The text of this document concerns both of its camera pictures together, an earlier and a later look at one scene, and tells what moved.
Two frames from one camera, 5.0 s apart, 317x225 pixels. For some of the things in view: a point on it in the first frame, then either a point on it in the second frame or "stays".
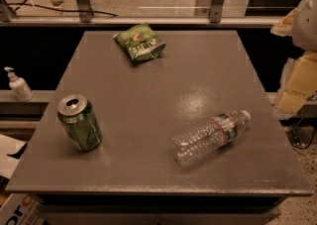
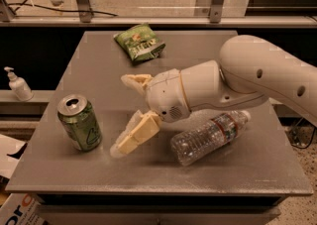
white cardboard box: x=22 y=209 stays
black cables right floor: x=300 y=136 stays
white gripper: x=307 y=24 -> x=165 y=94
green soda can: x=80 y=122 stays
